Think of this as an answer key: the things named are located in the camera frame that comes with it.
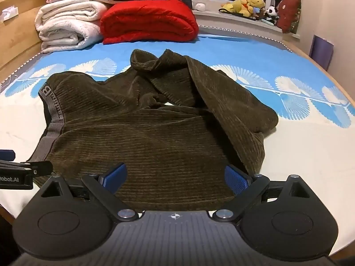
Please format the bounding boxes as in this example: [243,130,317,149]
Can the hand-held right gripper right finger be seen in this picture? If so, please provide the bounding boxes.
[212,165,310,222]

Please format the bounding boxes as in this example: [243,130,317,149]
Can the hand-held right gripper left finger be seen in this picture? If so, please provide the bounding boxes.
[41,163,139,222]

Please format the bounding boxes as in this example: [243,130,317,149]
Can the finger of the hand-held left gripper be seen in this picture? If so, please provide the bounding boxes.
[0,150,16,162]
[0,160,53,176]

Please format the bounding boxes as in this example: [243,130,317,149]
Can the brown corduroy pants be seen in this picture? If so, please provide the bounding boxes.
[28,49,279,212]

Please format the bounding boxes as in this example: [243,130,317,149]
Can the blue white patterned bed sheet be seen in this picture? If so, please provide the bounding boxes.
[0,33,355,255]

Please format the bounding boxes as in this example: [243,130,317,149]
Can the white paper packet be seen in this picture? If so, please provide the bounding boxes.
[0,6,19,22]

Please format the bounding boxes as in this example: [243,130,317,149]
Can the purple board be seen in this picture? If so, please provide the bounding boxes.
[309,35,335,71]

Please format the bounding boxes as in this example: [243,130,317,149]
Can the cream folded blanket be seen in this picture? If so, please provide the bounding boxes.
[35,0,104,31]

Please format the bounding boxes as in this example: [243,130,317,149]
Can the white window sill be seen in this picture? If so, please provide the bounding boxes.
[191,8,301,40]

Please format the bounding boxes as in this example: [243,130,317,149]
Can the red folded blanket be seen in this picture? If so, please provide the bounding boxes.
[100,0,199,45]

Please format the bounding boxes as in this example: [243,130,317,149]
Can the black flat tool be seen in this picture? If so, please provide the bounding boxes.
[219,8,257,20]

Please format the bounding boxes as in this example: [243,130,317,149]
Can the panda plush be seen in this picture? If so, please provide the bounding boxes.
[265,6,280,24]

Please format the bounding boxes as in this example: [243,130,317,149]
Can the dark red cushion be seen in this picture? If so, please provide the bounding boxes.
[276,0,302,32]

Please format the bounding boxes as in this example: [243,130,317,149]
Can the yellow orange plush toy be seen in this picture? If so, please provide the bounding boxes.
[221,0,250,14]

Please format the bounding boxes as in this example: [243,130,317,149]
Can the yellow bear plush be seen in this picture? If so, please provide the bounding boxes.
[246,0,267,18]

